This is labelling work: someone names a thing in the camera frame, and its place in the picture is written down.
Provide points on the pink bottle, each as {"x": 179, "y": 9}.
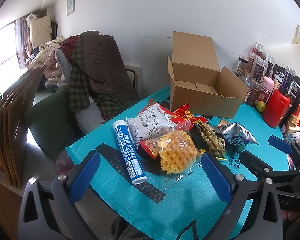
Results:
{"x": 265, "y": 90}

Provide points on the open cardboard box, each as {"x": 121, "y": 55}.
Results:
{"x": 197, "y": 80}

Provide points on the dark cereal snack bag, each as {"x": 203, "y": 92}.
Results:
{"x": 214, "y": 143}

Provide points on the white patterned snack bag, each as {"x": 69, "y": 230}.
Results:
{"x": 149, "y": 123}

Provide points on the silver foil snack bag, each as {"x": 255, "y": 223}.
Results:
{"x": 236, "y": 137}

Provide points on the brown jacket on chair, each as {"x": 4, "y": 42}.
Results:
{"x": 98, "y": 73}

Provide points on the framed wall picture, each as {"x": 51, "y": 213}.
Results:
{"x": 70, "y": 7}

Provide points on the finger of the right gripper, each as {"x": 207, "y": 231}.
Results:
{"x": 292, "y": 150}
{"x": 261, "y": 169}

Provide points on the stack of cardboard sheets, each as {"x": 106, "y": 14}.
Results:
{"x": 14, "y": 102}

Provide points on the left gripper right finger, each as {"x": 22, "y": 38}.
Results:
{"x": 264, "y": 218}

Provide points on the red canister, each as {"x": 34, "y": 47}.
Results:
{"x": 276, "y": 108}

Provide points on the clear jar purple label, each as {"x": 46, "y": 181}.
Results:
{"x": 287, "y": 80}

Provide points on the red yellow snack packet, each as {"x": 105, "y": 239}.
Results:
{"x": 184, "y": 112}

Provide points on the teal bubble mailer mat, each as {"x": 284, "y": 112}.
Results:
{"x": 191, "y": 197}

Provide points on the white foam board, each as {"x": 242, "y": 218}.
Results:
{"x": 286, "y": 55}

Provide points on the waffle snack clear bag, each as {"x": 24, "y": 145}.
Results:
{"x": 173, "y": 153}

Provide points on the blue white tablet tube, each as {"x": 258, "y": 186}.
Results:
{"x": 129, "y": 154}

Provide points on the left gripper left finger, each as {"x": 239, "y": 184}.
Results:
{"x": 36, "y": 218}

